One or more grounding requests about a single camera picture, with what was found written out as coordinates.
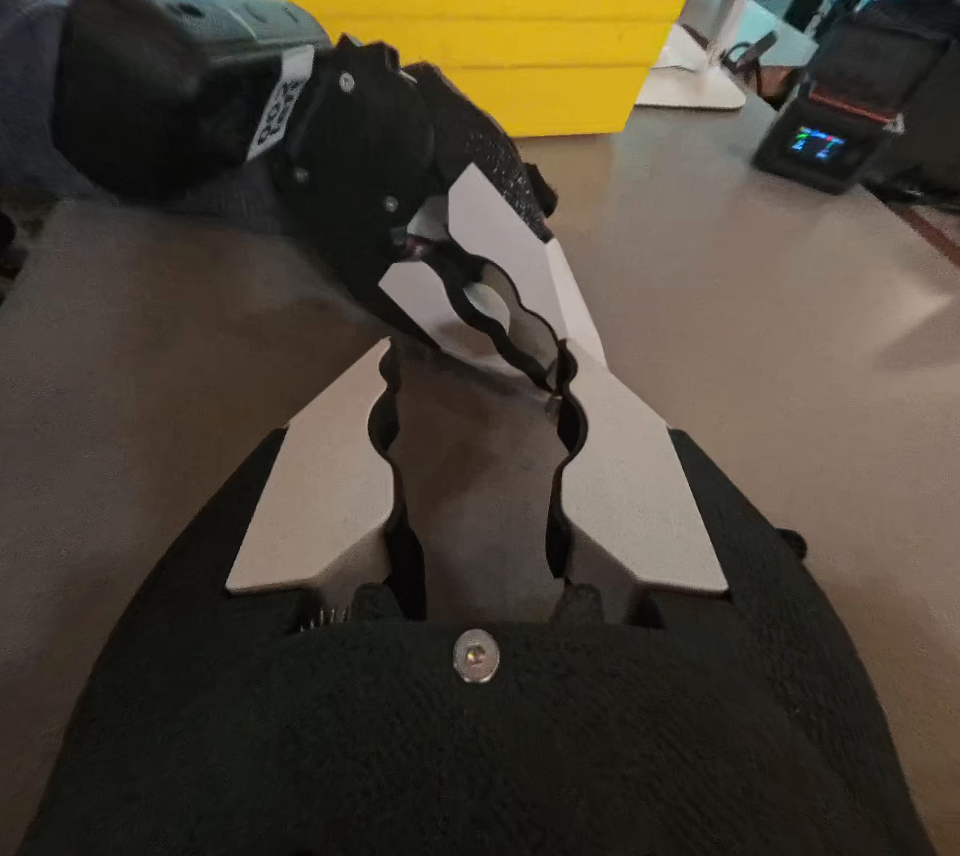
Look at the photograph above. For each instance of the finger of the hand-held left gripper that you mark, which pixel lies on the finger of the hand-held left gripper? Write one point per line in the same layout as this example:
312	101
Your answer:
510	234
420	297

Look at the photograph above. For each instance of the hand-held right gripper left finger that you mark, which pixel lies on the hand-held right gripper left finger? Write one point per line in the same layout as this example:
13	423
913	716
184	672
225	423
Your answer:
322	496

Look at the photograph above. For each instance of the black battery charging case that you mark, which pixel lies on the black battery charging case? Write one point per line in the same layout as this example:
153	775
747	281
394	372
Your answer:
780	159

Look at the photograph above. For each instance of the white board stand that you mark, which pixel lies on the white board stand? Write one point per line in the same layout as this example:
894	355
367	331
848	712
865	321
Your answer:
697	88

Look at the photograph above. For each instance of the person's left forearm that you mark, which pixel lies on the person's left forearm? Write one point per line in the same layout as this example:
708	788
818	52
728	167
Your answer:
30	121

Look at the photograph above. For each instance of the yellow plastic bin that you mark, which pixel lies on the yellow plastic bin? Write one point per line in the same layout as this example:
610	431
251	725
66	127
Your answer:
525	46

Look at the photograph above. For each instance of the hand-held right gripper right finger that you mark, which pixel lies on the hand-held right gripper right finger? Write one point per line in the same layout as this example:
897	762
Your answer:
645	504

